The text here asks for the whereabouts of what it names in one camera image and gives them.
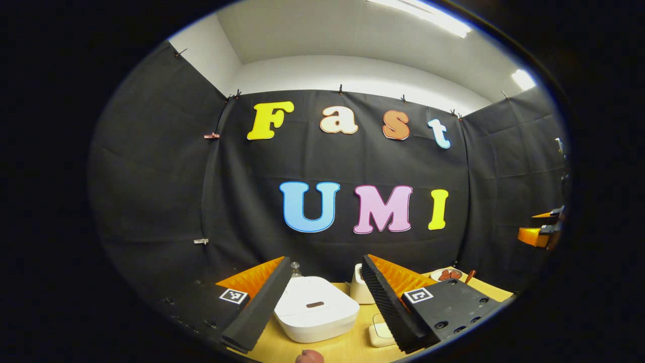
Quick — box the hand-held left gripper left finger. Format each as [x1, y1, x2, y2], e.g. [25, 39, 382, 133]
[151, 256, 293, 353]

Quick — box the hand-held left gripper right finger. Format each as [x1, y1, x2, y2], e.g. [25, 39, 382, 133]
[361, 254, 515, 354]

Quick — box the white square rice dish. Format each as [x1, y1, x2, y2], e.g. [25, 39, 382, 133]
[368, 314, 399, 348]

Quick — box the white rice cooker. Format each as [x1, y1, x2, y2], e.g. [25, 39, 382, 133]
[274, 276, 360, 343]

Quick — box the white toaster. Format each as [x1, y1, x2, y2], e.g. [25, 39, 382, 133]
[350, 263, 376, 305]

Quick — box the short ceiling light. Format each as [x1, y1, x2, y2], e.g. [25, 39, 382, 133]
[511, 69, 536, 91]

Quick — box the black backdrop cloth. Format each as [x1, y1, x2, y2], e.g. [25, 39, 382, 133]
[88, 40, 570, 303]

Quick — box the long ceiling light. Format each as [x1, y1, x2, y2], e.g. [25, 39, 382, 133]
[368, 0, 472, 38]

